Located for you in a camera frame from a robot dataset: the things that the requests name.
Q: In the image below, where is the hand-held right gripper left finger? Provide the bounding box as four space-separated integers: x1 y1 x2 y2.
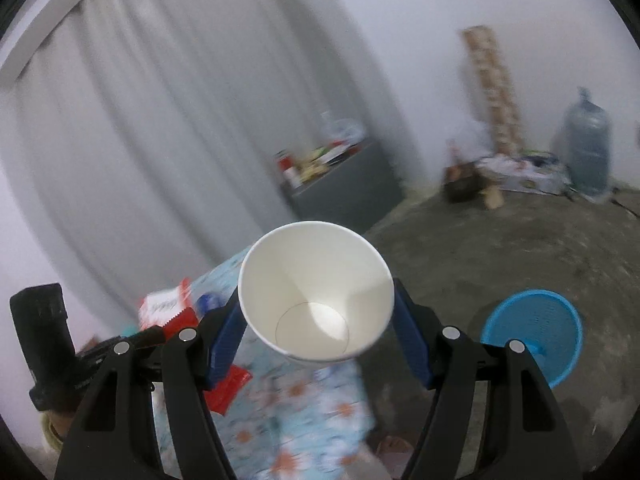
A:
54 292 247 480

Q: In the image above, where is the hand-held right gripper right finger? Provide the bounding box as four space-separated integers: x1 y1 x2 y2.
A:
391 279 584 480

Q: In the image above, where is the white paper cup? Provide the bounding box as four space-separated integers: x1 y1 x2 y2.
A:
238 220 395 366

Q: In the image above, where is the blue plastic mesh basket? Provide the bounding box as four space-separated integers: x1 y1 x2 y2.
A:
480 289 584 389

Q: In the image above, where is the red and white snack packet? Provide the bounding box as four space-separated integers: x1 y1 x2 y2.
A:
138 278 200 333

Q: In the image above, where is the floral printed tablecloth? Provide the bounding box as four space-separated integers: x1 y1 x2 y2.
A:
150 252 396 480

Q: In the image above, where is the dark brown box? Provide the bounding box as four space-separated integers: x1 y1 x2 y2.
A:
443 160 483 204

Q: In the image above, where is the grey cabinet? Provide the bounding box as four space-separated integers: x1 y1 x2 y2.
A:
282 141 405 233

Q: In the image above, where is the red and white can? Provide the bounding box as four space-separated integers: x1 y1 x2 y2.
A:
276 150 302 189

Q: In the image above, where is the white curtain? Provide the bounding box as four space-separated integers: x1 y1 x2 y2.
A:
0 0 401 306

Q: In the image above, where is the large clear water jug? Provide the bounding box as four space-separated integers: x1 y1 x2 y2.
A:
562 87 614 197

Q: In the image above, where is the checkered patterned roll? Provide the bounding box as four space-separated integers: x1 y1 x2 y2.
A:
461 25 526 155

